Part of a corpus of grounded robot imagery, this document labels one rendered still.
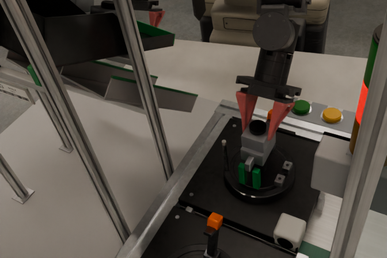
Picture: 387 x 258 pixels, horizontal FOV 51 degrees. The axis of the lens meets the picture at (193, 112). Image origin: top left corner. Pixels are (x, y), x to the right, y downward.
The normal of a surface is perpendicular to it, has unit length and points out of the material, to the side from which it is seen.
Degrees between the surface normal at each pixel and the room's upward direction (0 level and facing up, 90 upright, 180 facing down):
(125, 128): 0
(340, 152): 0
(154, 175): 0
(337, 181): 90
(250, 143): 91
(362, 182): 90
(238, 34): 8
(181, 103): 90
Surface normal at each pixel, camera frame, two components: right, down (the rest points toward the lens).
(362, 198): -0.48, 0.65
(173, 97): 0.77, 0.37
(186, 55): -0.12, -0.71
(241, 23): -0.31, 0.78
